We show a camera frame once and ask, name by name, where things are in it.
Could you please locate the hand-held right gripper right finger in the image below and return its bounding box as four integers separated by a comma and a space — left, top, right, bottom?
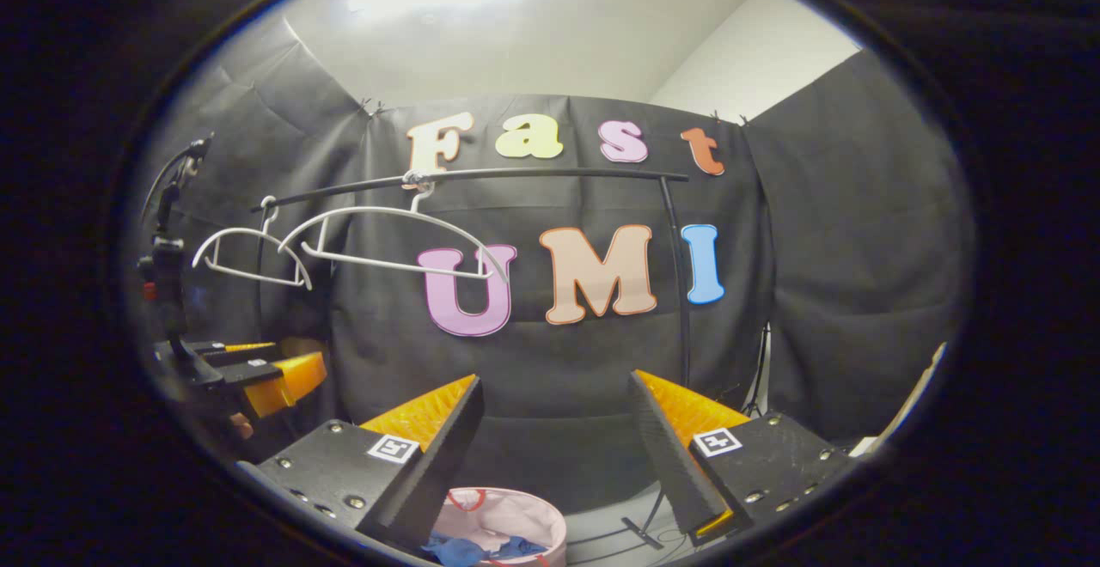
627, 369, 860, 548

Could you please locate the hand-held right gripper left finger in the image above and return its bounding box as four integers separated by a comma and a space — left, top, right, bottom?
258, 374, 487, 552

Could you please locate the blue corduroy jacket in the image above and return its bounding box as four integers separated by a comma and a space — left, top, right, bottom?
421, 531, 551, 567

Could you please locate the pink laundry hamper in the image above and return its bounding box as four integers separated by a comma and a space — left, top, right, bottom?
421, 486, 568, 567

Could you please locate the white plastic hanger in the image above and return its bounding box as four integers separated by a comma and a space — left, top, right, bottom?
191, 196, 313, 291
277, 174, 510, 283

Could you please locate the black clothes rack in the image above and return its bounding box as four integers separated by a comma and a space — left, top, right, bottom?
251, 167, 694, 551

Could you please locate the black tripod stand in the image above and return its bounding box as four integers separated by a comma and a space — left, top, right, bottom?
741, 322, 772, 418

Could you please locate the beige wooden board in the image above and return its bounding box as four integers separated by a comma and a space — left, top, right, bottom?
851, 342, 948, 458

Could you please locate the black backdrop cloth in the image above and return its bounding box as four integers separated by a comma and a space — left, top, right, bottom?
120, 13, 976, 512

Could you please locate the black cable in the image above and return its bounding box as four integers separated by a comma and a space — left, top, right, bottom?
137, 137, 214, 233

